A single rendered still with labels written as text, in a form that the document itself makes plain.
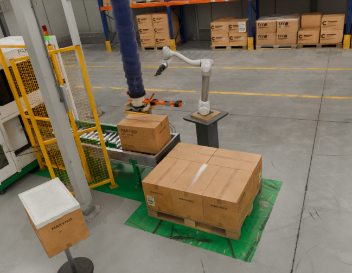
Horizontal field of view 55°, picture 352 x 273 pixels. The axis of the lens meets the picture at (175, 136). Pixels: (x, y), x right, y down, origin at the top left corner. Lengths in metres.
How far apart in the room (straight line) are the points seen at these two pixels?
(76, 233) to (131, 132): 1.78
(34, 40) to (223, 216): 2.72
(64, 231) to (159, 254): 1.17
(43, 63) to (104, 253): 2.21
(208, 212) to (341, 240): 1.46
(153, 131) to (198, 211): 1.22
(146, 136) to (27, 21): 1.98
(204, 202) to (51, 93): 2.07
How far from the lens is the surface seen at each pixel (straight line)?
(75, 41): 7.27
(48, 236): 3.33
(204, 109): 4.71
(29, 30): 3.81
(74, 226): 3.37
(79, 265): 4.14
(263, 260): 3.87
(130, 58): 4.34
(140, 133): 4.59
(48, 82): 3.94
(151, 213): 4.42
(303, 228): 4.24
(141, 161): 4.64
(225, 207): 3.77
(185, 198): 3.94
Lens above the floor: 2.89
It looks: 28 degrees down
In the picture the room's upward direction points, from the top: 8 degrees counter-clockwise
